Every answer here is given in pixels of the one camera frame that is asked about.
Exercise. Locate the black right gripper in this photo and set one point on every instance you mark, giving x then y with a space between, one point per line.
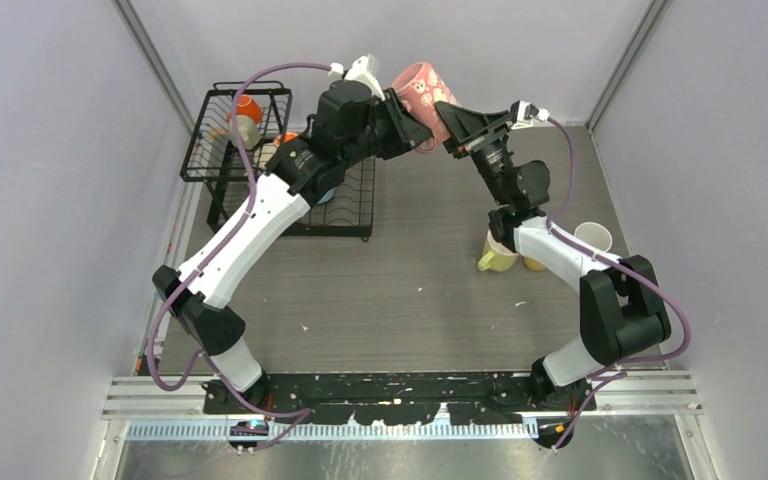
463 125

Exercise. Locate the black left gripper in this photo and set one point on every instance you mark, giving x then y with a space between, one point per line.
408 131

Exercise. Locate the large pink mug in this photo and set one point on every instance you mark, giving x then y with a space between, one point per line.
419 87

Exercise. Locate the light blue cup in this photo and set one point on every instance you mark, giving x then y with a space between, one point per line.
327 196

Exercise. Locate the light green mug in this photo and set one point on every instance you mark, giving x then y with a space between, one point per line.
496 257

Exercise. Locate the yellow mug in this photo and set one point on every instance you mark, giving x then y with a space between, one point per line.
533 264

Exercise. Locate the blue floral mug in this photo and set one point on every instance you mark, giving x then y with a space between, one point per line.
594 234

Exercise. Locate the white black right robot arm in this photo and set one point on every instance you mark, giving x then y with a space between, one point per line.
620 313

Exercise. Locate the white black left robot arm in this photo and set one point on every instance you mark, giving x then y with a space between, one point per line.
351 124

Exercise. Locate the orange cup lower tier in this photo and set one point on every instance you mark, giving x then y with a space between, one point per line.
285 138

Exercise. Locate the orange cup tier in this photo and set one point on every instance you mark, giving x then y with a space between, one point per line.
246 106
285 138

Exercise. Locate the beige mug top tier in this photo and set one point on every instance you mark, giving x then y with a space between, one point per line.
243 129

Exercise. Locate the orange cup top tier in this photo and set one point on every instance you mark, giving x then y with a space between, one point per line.
246 106

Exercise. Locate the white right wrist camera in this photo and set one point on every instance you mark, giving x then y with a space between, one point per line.
525 114

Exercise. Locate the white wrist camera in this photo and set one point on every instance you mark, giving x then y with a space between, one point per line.
364 70
525 114

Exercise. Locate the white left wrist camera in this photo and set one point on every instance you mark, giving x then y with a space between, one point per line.
364 70

